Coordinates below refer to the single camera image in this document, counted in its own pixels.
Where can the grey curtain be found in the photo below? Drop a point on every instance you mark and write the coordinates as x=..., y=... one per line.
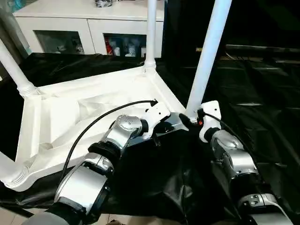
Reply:
x=11, y=25

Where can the white plastic table leg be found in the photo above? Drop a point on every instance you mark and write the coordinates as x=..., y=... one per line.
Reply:
x=208, y=58
x=14, y=70
x=9, y=168
x=152, y=35

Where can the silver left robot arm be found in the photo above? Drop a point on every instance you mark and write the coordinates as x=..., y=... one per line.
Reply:
x=82, y=180

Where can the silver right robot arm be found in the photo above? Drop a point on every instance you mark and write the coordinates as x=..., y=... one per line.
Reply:
x=234, y=150

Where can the white plastic table top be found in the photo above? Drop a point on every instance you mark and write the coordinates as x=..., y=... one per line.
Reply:
x=58, y=105

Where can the small grey patterned ornament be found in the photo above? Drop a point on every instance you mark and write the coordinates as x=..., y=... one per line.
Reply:
x=104, y=2

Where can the light blue strip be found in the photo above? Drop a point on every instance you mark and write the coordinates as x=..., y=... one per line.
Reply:
x=27, y=48

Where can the black plastic sheet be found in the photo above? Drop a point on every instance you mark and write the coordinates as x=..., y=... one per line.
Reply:
x=257, y=105

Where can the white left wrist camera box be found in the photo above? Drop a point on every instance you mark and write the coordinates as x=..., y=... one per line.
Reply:
x=155, y=113

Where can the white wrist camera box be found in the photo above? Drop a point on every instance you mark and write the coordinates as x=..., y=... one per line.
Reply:
x=211, y=110
x=155, y=113

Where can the black backdrop cloth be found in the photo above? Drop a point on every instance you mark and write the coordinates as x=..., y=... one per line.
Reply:
x=262, y=21

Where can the white glass-door cabinet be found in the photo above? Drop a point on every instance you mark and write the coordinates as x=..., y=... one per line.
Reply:
x=70, y=18

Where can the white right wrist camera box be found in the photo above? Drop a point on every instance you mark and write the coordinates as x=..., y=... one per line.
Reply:
x=211, y=110

